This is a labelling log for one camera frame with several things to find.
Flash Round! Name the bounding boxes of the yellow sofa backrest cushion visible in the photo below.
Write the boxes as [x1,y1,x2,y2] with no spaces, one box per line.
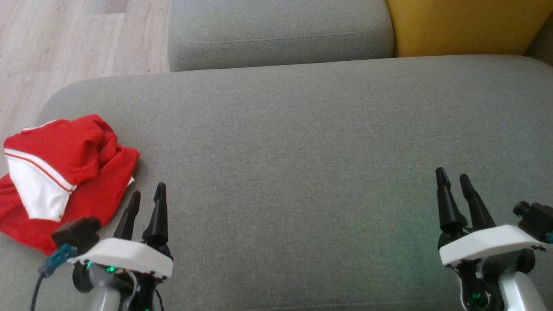
[385,0,553,57]

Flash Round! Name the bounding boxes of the large grey sofa seat cushion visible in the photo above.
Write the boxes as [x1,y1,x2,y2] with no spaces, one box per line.
[0,54,553,311]

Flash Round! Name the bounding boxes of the small grey sofa seat cushion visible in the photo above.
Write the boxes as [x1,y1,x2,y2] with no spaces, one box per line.
[168,0,394,72]

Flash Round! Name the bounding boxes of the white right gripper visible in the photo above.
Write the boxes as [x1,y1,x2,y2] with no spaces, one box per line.
[435,168,545,311]

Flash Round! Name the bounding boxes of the black cable with blue plug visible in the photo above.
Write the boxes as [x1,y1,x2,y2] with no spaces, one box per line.
[29,244,77,311]

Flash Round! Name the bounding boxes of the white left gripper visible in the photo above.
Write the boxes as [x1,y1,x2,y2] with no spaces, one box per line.
[70,182,174,311]

